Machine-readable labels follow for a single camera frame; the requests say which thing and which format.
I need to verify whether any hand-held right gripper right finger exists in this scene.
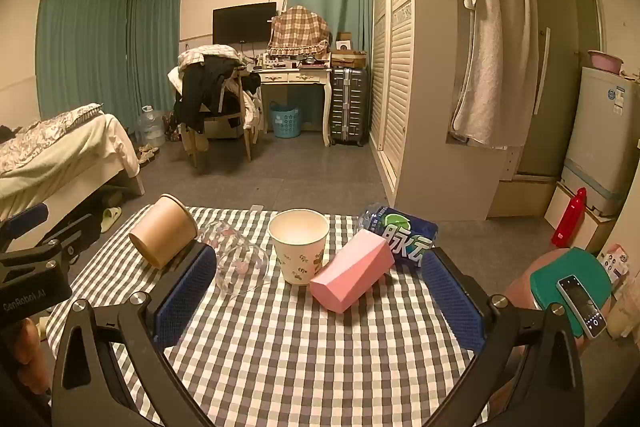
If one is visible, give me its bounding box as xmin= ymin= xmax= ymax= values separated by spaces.
xmin=421 ymin=247 xmax=586 ymax=427

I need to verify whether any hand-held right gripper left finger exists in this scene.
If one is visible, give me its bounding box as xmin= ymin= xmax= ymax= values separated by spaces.
xmin=51 ymin=243 xmax=218 ymax=427

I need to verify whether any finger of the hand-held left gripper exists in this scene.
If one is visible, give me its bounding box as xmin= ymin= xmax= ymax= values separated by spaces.
xmin=40 ymin=214 xmax=101 ymax=269
xmin=0 ymin=203 xmax=49 ymax=253

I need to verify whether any white floral paper cup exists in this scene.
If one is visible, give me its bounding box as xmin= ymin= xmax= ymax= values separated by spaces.
xmin=267 ymin=208 xmax=331 ymax=288

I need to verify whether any clear glass cup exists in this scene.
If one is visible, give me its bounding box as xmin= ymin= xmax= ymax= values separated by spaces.
xmin=197 ymin=221 xmax=271 ymax=298

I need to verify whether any brown paper cup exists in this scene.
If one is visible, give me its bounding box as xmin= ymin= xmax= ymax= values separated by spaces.
xmin=129 ymin=194 xmax=199 ymax=270

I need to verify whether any pink faceted cup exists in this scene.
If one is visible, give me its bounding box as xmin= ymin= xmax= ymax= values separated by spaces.
xmin=309 ymin=229 xmax=396 ymax=314

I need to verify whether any person's left hand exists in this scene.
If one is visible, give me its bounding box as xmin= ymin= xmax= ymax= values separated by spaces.
xmin=17 ymin=320 xmax=54 ymax=389

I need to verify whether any pale slipper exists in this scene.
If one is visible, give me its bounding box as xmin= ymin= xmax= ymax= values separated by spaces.
xmin=100 ymin=207 xmax=123 ymax=233

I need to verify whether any blue label drink bottle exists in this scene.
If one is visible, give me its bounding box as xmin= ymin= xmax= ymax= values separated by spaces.
xmin=357 ymin=202 xmax=441 ymax=270

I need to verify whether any bed with floral bedding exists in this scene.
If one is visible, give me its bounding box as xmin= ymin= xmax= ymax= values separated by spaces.
xmin=0 ymin=103 xmax=146 ymax=223

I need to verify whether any green round stool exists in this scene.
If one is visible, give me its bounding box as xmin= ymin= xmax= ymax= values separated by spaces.
xmin=530 ymin=247 xmax=613 ymax=339

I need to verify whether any smartphone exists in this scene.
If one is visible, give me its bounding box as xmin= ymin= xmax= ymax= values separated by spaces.
xmin=556 ymin=276 xmax=608 ymax=339

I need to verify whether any large water jug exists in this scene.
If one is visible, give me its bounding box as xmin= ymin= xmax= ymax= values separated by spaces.
xmin=137 ymin=105 xmax=166 ymax=148

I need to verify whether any grey checkered tablecloth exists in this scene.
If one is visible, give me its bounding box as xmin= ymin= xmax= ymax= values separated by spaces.
xmin=47 ymin=206 xmax=506 ymax=427

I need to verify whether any red bottle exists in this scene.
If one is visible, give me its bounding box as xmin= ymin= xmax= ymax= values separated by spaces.
xmin=551 ymin=188 xmax=587 ymax=248

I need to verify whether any white printed carton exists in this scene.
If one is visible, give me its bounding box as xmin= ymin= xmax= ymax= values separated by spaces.
xmin=597 ymin=243 xmax=630 ymax=283

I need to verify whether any wooden chair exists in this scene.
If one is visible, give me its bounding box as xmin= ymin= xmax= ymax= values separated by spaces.
xmin=182 ymin=72 xmax=256 ymax=168

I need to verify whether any black jacket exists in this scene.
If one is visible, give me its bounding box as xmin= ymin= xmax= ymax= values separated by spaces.
xmin=175 ymin=56 xmax=242 ymax=128

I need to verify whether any white louvred wardrobe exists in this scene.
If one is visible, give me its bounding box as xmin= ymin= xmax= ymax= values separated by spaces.
xmin=369 ymin=0 xmax=511 ymax=222

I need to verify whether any blue laundry basket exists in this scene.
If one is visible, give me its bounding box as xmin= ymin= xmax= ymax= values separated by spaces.
xmin=270 ymin=101 xmax=301 ymax=138

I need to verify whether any white washing machine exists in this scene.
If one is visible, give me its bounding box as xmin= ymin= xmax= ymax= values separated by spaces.
xmin=560 ymin=67 xmax=640 ymax=215

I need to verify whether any dark hard suitcase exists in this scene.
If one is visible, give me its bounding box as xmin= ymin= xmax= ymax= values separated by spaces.
xmin=330 ymin=67 xmax=369 ymax=148

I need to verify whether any white desk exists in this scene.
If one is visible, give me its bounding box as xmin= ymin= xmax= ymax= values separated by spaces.
xmin=257 ymin=67 xmax=333 ymax=146

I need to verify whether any white hanging towel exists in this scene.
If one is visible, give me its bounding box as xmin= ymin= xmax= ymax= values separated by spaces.
xmin=452 ymin=0 xmax=533 ymax=146

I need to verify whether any brown cardboard box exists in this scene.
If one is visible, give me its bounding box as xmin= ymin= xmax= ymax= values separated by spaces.
xmin=331 ymin=49 xmax=368 ymax=68

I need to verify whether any black television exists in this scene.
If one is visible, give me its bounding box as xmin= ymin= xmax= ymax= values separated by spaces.
xmin=212 ymin=2 xmax=277 ymax=44

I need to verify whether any pink basin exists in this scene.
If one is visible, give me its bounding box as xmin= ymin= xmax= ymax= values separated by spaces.
xmin=587 ymin=50 xmax=625 ymax=74

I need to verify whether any plaid cloth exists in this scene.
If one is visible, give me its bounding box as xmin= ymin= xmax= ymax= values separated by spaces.
xmin=268 ymin=6 xmax=331 ymax=58

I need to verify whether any frosted glass door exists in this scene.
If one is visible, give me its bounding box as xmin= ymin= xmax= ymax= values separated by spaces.
xmin=515 ymin=0 xmax=601 ymax=180

